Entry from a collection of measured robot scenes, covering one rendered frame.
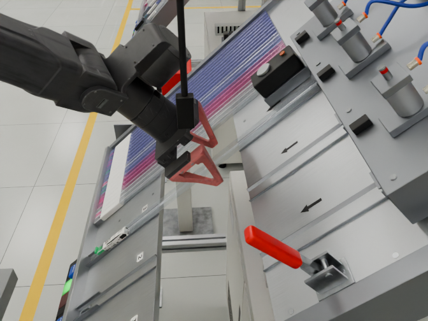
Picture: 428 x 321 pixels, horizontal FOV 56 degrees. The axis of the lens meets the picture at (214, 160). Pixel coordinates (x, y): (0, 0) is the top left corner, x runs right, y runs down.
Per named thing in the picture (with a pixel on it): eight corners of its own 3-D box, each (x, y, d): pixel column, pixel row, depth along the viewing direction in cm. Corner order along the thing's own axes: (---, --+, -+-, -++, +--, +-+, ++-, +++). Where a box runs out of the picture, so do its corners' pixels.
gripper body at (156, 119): (194, 102, 62) (158, 72, 59) (196, 140, 54) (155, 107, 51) (165, 128, 65) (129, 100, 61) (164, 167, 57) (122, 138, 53)
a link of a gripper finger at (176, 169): (233, 150, 62) (190, 114, 58) (239, 180, 57) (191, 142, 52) (202, 175, 65) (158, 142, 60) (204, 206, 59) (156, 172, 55)
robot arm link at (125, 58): (51, 55, 49) (76, 107, 46) (109, -16, 45) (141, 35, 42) (120, 82, 60) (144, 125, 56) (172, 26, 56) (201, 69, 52)
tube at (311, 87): (100, 256, 74) (95, 254, 73) (101, 250, 75) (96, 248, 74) (332, 78, 55) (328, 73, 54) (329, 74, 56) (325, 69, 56)
